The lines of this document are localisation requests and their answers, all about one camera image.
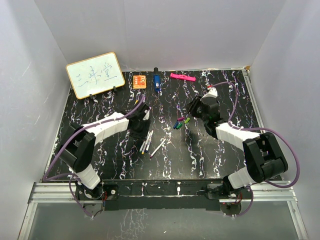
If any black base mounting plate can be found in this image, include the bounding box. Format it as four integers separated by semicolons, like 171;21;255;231
74;179;253;215

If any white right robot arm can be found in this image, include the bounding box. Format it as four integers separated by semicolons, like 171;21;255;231
187;96;288;199

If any aluminium front rail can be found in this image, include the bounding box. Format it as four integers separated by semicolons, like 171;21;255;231
28;182;297;204

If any blue stapler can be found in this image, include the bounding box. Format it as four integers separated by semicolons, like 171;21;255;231
153;67;161;92

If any small whiteboard with writing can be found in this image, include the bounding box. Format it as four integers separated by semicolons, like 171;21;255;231
65;52;126;100

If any white pen orange tip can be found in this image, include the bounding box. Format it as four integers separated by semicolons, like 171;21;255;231
141;130;152;155

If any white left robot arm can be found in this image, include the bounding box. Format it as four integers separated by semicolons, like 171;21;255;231
58;102;150;200

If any orange spiral notepad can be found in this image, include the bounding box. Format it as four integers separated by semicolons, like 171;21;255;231
132;75;147;90

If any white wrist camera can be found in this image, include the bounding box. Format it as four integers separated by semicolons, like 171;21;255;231
203;86;218;99
142;109;150;121

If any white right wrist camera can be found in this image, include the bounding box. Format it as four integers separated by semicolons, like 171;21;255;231
203;86;218;99

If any white pen blue tip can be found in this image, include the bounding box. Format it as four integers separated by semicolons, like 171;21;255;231
145;130;154;153

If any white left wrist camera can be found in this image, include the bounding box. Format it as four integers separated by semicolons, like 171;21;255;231
142;109;150;121

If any white pen purple tip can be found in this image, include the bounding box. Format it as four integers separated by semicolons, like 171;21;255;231
150;139;166;159

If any pink utility knife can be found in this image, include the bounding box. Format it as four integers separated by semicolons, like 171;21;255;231
170;73;196;82

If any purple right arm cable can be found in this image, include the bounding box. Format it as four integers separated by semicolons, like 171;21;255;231
207;81;301;217

